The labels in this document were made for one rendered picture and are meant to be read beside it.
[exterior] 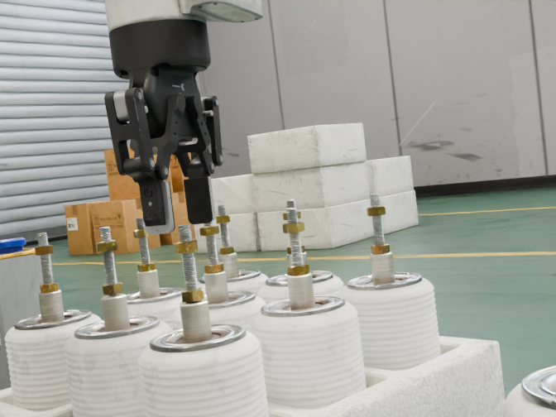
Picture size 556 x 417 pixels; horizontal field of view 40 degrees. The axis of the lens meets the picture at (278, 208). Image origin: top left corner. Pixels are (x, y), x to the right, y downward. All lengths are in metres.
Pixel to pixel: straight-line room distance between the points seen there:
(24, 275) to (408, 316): 0.45
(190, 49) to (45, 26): 6.18
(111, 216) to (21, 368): 3.71
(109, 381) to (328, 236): 2.74
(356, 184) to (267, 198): 0.42
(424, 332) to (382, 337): 0.04
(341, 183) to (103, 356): 2.87
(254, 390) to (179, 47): 0.26
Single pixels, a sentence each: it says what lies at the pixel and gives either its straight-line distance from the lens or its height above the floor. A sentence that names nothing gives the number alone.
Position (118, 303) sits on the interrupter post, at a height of 0.28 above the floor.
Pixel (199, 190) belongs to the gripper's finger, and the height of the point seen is 0.37.
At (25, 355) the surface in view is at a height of 0.23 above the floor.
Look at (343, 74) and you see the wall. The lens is 6.81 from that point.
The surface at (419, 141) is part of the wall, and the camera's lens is 6.43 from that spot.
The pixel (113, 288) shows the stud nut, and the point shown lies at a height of 0.29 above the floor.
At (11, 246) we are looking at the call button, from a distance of 0.96.
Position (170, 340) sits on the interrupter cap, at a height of 0.25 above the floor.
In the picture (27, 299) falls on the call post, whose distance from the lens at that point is 0.95.
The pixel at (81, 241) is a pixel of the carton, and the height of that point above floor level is 0.08.
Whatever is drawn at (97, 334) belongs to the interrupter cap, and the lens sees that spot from 0.68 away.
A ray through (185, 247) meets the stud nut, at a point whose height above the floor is 0.32.
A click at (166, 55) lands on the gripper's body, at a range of 0.57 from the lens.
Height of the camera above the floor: 0.38
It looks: 3 degrees down
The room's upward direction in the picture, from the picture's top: 7 degrees counter-clockwise
